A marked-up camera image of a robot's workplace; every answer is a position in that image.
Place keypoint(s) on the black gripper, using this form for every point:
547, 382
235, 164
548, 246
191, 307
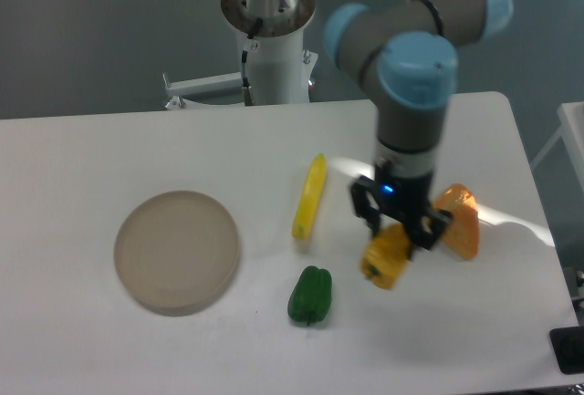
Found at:
405, 200

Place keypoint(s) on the yellow bell pepper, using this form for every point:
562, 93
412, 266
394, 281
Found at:
386, 257

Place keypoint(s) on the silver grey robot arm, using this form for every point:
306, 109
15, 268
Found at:
404, 60

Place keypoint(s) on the green bell pepper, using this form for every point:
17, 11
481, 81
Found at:
311, 298

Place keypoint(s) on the beige round plate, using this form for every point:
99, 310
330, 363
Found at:
176, 253

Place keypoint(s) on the orange pumpkin slice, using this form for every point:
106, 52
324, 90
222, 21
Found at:
463, 233

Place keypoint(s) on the yellow corn cob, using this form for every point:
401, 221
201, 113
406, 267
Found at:
310, 197

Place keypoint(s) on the black device at table edge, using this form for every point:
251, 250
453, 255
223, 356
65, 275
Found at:
567, 344

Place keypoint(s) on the white side table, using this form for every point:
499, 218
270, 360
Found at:
570, 130

